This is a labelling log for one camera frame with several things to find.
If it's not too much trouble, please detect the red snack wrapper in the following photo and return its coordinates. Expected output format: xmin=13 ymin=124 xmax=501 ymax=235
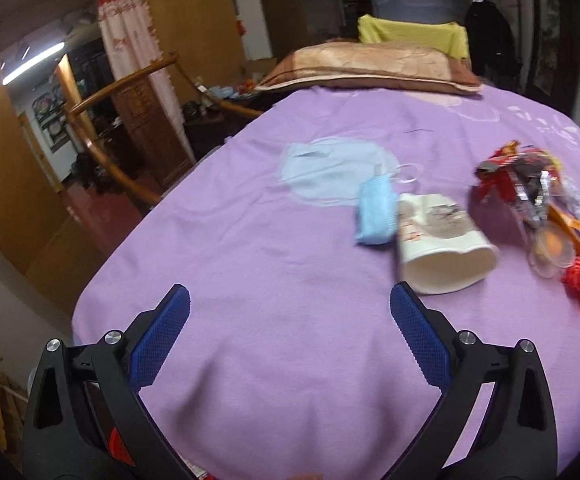
xmin=472 ymin=141 xmax=568 ymax=211

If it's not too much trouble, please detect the yellow cloth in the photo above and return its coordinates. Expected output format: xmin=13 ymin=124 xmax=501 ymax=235
xmin=357 ymin=14 xmax=471 ymax=58

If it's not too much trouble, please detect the wooden armchair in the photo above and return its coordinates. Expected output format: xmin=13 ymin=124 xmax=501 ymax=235
xmin=65 ymin=50 xmax=266 ymax=206

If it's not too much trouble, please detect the orange snack wrapper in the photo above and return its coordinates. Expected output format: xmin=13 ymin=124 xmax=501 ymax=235
xmin=545 ymin=205 xmax=580 ymax=262

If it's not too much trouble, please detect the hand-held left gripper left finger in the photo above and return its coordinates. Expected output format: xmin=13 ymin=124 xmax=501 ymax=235
xmin=21 ymin=283 xmax=206 ymax=480

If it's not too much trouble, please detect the purple bed sheet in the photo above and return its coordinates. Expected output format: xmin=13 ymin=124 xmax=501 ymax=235
xmin=70 ymin=82 xmax=580 ymax=480

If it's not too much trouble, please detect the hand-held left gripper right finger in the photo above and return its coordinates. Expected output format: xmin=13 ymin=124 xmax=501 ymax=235
xmin=384 ymin=281 xmax=559 ymax=480

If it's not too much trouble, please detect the clear plastic cup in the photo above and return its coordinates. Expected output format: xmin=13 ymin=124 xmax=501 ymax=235
xmin=527 ymin=220 xmax=578 ymax=278

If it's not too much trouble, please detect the white printed paper cup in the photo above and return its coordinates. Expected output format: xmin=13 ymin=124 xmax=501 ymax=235
xmin=395 ymin=192 xmax=500 ymax=296

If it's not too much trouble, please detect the blue face mask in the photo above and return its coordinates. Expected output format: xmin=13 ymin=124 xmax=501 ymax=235
xmin=354 ymin=162 xmax=421 ymax=247

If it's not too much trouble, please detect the red and white curtain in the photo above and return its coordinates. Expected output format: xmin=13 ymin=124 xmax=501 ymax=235
xmin=95 ymin=0 xmax=196 ymax=161

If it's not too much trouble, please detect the brown pillow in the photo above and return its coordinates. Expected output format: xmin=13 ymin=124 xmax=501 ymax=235
xmin=255 ymin=44 xmax=485 ymax=96

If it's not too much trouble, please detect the framed wall picture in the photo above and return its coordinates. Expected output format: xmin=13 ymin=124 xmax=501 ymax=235
xmin=535 ymin=0 xmax=562 ymax=96

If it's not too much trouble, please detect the ceiling tube light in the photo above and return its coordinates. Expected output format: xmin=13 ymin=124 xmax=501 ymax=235
xmin=1 ymin=42 xmax=66 ymax=86

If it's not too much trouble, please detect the black hanging jacket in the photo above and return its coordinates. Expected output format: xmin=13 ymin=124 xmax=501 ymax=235
xmin=464 ymin=1 xmax=521 ymax=91

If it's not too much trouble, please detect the dark wooden side table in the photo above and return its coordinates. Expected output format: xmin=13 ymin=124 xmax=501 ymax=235
xmin=182 ymin=102 xmax=241 ymax=161

